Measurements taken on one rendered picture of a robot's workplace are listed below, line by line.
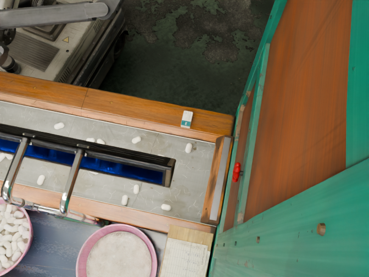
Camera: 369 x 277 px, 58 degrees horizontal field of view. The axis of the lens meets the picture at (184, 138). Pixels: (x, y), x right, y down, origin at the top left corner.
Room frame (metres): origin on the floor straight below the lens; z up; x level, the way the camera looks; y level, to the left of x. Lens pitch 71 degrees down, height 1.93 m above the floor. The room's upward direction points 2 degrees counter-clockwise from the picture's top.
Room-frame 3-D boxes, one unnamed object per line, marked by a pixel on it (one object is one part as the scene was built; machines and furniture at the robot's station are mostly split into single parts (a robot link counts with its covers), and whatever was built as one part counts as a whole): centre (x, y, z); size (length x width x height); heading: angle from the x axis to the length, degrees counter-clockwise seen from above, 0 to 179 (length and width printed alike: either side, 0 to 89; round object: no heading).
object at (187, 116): (0.47, -0.01, 0.78); 0.06 x 0.04 x 0.02; 166
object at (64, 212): (0.19, 0.36, 0.90); 0.20 x 0.19 x 0.45; 76
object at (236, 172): (0.15, -0.11, 1.24); 0.04 x 0.02 x 0.04; 166
